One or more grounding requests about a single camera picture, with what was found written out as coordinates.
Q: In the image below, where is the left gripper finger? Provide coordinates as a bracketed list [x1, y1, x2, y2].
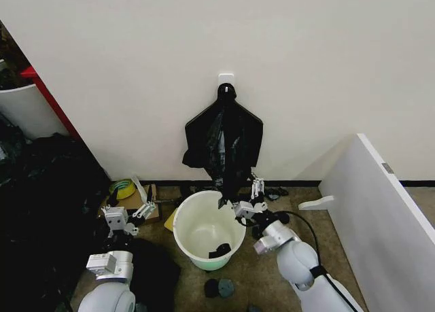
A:
[126, 184, 158, 228]
[99, 188, 120, 221]

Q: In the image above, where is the black garbage bag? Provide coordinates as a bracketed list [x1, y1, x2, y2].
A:
[181, 82, 266, 210]

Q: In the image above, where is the white trash bin green base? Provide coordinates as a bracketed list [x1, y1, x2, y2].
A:
[172, 190, 247, 272]

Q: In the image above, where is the black plastic bag pile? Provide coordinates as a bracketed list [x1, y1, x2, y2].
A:
[0, 114, 115, 312]

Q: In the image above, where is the brown cardboard box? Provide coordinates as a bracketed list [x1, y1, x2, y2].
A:
[114, 184, 162, 225]

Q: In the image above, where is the green yellow tape roll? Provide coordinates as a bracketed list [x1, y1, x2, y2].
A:
[108, 178, 137, 200]

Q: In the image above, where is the white plastic strip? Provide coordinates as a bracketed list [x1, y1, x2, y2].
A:
[130, 175, 146, 203]

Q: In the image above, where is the dark small tool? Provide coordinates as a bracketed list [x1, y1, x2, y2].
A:
[155, 195, 186, 208]

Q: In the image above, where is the small black scrap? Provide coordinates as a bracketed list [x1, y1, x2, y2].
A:
[207, 243, 234, 260]

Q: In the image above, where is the black cloth heap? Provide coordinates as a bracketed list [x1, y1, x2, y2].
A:
[127, 237, 181, 312]

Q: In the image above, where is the white panel foot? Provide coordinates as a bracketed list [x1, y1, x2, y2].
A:
[298, 194, 336, 211]

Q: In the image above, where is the grey green round pad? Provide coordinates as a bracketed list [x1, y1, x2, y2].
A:
[218, 278, 236, 298]

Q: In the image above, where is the black round pad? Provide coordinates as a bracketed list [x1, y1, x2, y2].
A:
[203, 279, 222, 300]

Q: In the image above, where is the white partition panel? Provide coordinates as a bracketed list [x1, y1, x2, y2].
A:
[318, 133, 435, 312]

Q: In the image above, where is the white round container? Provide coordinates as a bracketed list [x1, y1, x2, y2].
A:
[0, 83, 70, 141]

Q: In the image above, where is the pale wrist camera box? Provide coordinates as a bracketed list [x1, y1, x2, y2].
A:
[233, 201, 266, 221]
[103, 205, 128, 231]

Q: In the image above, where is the black tangled cord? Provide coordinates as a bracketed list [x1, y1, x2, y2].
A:
[264, 186, 290, 203]

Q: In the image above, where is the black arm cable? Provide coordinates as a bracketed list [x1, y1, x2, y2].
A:
[271, 209, 358, 312]

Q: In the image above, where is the white wall hook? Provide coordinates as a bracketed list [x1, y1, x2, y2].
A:
[217, 73, 236, 89]

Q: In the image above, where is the red frame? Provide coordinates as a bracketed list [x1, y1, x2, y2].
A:
[19, 65, 82, 140]

